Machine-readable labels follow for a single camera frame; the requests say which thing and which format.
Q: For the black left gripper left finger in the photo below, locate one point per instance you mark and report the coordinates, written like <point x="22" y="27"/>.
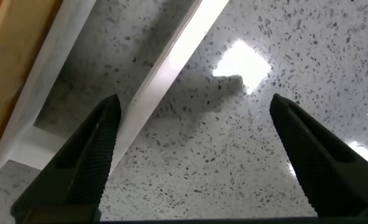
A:
<point x="78" y="174"/>

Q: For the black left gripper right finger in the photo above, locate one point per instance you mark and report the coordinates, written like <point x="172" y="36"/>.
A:
<point x="324" y="174"/>

